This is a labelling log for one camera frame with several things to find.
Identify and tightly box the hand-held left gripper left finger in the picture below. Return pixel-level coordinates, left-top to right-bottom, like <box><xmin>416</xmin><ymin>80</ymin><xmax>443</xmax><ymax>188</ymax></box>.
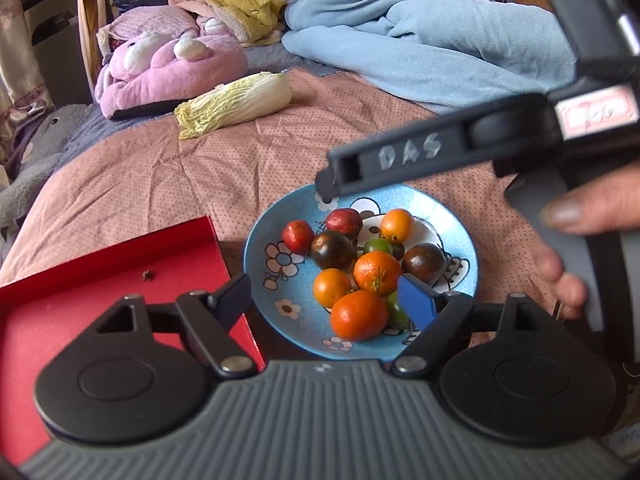
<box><xmin>95</xmin><ymin>272</ymin><xmax>256</xmax><ymax>380</ymax></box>

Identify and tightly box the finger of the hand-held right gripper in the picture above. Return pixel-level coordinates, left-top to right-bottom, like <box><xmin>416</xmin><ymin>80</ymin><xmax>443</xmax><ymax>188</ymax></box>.
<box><xmin>316</xmin><ymin>167</ymin><xmax>337</xmax><ymax>206</ymax></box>

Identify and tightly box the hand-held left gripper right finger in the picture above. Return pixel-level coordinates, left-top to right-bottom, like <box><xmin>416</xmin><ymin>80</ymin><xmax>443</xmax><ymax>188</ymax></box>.
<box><xmin>391</xmin><ymin>274</ymin><xmax>546</xmax><ymax>380</ymax></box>

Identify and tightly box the small red tomato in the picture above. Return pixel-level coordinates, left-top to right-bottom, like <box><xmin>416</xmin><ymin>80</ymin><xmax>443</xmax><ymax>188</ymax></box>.
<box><xmin>281</xmin><ymin>220</ymin><xmax>316</xmax><ymax>255</ymax></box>
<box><xmin>325</xmin><ymin>208</ymin><xmax>364</xmax><ymax>240</ymax></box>

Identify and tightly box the dark brown tomato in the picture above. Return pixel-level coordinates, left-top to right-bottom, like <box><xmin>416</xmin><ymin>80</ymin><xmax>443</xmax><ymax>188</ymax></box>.
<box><xmin>401</xmin><ymin>242</ymin><xmax>446</xmax><ymax>285</ymax></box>
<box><xmin>310</xmin><ymin>230</ymin><xmax>357</xmax><ymax>271</ymax></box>

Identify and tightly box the blue cartoon tiger plate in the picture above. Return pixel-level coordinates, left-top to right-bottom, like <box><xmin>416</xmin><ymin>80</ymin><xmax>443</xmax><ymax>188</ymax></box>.
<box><xmin>243</xmin><ymin>183</ymin><xmax>479</xmax><ymax>361</ymax></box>

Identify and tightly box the small mandarin orange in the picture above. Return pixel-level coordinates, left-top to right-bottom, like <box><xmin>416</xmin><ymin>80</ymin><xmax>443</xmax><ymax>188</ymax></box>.
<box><xmin>380</xmin><ymin>208</ymin><xmax>415</xmax><ymax>243</ymax></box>
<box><xmin>313</xmin><ymin>268</ymin><xmax>353</xmax><ymax>309</ymax></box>

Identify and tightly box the red tray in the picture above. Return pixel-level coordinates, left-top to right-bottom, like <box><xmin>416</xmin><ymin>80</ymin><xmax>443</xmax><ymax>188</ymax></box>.
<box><xmin>0</xmin><ymin>216</ymin><xmax>266</xmax><ymax>466</ymax></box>

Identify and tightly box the person's right hand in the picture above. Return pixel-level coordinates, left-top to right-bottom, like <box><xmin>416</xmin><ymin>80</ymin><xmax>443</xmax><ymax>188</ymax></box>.
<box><xmin>531</xmin><ymin>160</ymin><xmax>640</xmax><ymax>320</ymax></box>

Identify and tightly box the light blue fleece blanket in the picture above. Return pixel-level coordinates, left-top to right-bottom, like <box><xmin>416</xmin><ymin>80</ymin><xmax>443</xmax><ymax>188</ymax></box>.
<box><xmin>281</xmin><ymin>0</ymin><xmax>581</xmax><ymax>115</ymax></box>

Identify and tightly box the napa cabbage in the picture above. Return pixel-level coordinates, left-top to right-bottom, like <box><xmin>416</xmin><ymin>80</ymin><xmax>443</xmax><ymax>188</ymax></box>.
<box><xmin>174</xmin><ymin>72</ymin><xmax>293</xmax><ymax>140</ymax></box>

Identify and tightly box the pink dotted bedspread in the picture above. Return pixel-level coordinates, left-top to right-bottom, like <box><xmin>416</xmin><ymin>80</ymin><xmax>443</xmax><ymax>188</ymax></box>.
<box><xmin>0</xmin><ymin>67</ymin><xmax>566</xmax><ymax>356</ymax></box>

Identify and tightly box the pink plush toy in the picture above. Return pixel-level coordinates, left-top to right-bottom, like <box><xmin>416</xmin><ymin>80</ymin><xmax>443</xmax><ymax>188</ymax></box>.
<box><xmin>95</xmin><ymin>30</ymin><xmax>249</xmax><ymax>121</ymax></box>

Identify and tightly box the yellow hooded plush blanket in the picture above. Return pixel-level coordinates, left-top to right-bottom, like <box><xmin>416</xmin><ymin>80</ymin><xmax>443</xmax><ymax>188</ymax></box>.
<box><xmin>182</xmin><ymin>0</ymin><xmax>287</xmax><ymax>46</ymax></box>

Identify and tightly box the grey plush toy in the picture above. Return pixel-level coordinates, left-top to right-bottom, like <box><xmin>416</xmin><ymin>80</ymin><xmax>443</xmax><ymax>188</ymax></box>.
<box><xmin>0</xmin><ymin>104</ymin><xmax>96</xmax><ymax>233</ymax></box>

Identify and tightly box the lilac pillow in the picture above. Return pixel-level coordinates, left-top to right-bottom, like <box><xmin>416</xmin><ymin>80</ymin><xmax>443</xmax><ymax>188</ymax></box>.
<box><xmin>97</xmin><ymin>5</ymin><xmax>198</xmax><ymax>58</ymax></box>

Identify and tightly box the wooden board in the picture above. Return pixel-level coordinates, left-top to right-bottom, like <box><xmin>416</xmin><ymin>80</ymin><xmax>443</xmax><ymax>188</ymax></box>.
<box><xmin>76</xmin><ymin>0</ymin><xmax>108</xmax><ymax>88</ymax></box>

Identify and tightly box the black treadmill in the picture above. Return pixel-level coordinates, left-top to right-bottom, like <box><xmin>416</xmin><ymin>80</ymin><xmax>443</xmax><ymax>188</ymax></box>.
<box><xmin>20</xmin><ymin>0</ymin><xmax>101</xmax><ymax>46</ymax></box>

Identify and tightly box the beige floral curtain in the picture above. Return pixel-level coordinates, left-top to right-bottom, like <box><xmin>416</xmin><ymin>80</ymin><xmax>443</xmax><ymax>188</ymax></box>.
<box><xmin>0</xmin><ymin>0</ymin><xmax>56</xmax><ymax>121</ymax></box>

